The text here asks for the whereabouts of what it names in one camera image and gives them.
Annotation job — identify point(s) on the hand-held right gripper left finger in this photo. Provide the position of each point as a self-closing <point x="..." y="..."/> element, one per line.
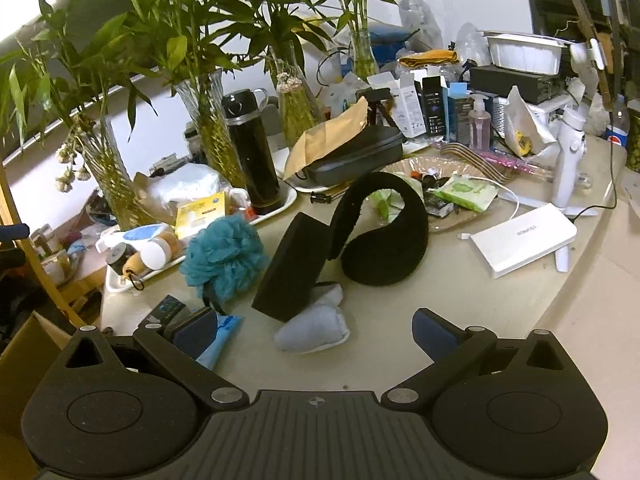
<point x="196" y="332"/>

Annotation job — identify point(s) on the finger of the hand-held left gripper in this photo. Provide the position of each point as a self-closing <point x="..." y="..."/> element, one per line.
<point x="12" y="231"/>
<point x="11" y="259"/>

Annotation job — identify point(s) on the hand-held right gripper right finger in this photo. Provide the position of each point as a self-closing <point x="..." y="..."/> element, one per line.
<point x="434" y="334"/>

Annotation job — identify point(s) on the light blue soft packet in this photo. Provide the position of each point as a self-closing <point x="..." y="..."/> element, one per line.
<point x="222" y="337"/>

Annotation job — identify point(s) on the teal bath pouf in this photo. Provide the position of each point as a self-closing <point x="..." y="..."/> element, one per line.
<point x="225" y="255"/>

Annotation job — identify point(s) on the black fuzzy earmuffs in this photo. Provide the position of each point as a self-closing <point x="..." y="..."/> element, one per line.
<point x="390" y="255"/>

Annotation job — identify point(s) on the brown cardboard box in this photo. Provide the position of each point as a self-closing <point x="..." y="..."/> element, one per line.
<point x="20" y="370"/>

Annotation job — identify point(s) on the black foam block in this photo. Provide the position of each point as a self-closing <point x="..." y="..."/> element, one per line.
<point x="290" y="265"/>

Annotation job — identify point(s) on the black box blue print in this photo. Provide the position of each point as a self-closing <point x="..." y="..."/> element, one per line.
<point x="165" y="310"/>

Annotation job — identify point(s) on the dried flower bunch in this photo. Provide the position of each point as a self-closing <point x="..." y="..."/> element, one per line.
<point x="67" y="180"/>

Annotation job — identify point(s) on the white round jar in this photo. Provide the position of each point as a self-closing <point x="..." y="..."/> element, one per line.
<point x="156" y="253"/>

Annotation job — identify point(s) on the white tray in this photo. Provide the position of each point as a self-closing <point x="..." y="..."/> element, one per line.
<point x="115" y="282"/>

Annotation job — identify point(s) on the black cylindrical container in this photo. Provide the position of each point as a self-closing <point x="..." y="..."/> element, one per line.
<point x="118" y="258"/>

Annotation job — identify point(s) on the lucky bamboo in glass vase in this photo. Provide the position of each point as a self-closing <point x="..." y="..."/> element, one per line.
<point x="295" y="105"/>
<point x="212" y="135"/>
<point x="364" y="57"/>
<point x="110" y="185"/>

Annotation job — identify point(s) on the glass dish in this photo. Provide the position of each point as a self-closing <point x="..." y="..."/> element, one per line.
<point x="450" y="222"/>

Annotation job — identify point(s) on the white lotion bottle blue label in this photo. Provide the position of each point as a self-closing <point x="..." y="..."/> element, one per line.
<point x="135" y="235"/>

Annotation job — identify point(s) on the yellow medicine box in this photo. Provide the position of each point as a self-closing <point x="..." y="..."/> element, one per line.
<point x="200" y="215"/>

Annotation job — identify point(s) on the white flat box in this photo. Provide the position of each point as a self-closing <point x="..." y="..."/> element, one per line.
<point x="522" y="240"/>

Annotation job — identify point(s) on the green wipes pack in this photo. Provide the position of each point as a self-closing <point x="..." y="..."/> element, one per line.
<point x="465" y="192"/>

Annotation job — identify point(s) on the clear plastic bag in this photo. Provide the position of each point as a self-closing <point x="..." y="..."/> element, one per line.
<point x="185" y="182"/>
<point x="420" y="20"/>

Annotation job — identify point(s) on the black clip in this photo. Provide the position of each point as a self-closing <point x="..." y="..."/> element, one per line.
<point x="321" y="198"/>

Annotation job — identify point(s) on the black thermos bottle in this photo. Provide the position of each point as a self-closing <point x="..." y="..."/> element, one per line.
<point x="252" y="155"/>

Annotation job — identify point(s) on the black zip case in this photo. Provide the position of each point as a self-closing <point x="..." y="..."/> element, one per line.
<point x="360" y="157"/>

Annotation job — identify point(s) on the pink soap pump bottle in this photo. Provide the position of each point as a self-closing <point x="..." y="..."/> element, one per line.
<point x="480" y="127"/>

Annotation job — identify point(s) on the blue product box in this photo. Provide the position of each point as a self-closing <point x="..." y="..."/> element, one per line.
<point x="459" y="115"/>

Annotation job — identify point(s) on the brown paper envelope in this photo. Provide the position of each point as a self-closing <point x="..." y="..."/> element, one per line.
<point x="325" y="135"/>

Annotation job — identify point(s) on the black product box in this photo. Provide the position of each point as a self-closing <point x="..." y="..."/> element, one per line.
<point x="435" y="105"/>

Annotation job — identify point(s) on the white product box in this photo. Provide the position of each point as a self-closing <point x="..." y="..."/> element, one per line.
<point x="406" y="105"/>

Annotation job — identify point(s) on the white phone gimbal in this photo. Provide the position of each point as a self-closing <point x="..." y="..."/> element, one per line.
<point x="574" y="150"/>

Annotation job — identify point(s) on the white crumpled paper bag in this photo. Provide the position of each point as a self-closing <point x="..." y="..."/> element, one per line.
<point x="525" y="115"/>

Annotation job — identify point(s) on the small black tripod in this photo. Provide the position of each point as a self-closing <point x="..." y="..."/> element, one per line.
<point x="375" y="102"/>

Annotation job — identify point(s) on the black electronics box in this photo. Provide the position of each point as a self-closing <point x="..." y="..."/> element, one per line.
<point x="515" y="85"/>

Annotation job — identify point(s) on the yellow-brown cloth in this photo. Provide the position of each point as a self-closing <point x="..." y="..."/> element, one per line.
<point x="430" y="57"/>

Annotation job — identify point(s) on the plastic cola bottle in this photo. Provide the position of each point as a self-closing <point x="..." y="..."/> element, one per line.
<point x="617" y="122"/>

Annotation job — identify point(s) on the white takeaway container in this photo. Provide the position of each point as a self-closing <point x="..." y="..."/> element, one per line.
<point x="525" y="55"/>

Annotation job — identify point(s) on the blue plastic basin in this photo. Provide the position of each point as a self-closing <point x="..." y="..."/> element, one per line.
<point x="387" y="42"/>

